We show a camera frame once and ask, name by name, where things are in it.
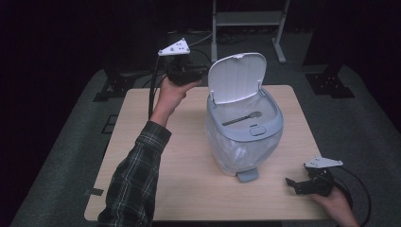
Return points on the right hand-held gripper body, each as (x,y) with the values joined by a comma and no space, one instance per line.
(318,184)

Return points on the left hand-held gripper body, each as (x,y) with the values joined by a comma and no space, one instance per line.
(181,71)

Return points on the clear plastic bag liner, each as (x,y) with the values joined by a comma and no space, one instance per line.
(236,154)

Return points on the metal spoon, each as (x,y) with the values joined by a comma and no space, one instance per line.
(241,119)

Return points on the grey white pedal trash can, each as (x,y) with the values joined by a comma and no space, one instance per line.
(244,129)

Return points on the person's right hand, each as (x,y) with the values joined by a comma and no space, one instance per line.
(334,201)

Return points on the person's left hand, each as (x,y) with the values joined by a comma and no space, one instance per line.
(170,99)

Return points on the white metal stand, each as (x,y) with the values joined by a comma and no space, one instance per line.
(249,19)

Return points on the black stand base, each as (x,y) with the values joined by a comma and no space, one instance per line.
(329,83)
(115,85)

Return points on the dark tape strip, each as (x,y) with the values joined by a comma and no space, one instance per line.
(94,191)

